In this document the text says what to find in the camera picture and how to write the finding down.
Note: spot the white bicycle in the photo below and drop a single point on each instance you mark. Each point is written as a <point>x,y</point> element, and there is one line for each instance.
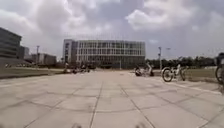
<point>167,74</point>

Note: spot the low grey building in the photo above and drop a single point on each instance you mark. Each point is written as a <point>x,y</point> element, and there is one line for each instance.
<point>45,59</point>

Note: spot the large pale many-windowed building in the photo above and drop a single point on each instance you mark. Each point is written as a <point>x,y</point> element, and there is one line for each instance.
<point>110,53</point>

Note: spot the grass strip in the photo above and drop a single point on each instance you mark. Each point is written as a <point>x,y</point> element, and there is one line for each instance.
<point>200,74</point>
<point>20,72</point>

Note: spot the dark glass building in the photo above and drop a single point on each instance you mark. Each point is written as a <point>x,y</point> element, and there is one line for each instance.
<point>10,43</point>

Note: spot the dark bicycle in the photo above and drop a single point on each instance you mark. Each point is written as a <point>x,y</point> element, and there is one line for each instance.
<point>220,71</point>

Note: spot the row of trees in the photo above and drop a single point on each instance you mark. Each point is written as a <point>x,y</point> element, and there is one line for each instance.
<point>186,62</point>

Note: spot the street lamp pole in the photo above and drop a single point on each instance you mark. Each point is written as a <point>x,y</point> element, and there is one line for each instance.
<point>160,59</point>

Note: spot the group of parked vehicles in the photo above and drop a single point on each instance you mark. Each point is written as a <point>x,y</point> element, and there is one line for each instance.
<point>76,69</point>

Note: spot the grey stone slab plaza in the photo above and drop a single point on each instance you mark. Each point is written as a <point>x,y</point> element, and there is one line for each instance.
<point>106,100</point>

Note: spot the scooter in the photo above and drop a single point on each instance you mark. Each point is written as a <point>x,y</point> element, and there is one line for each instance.
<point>143,71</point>

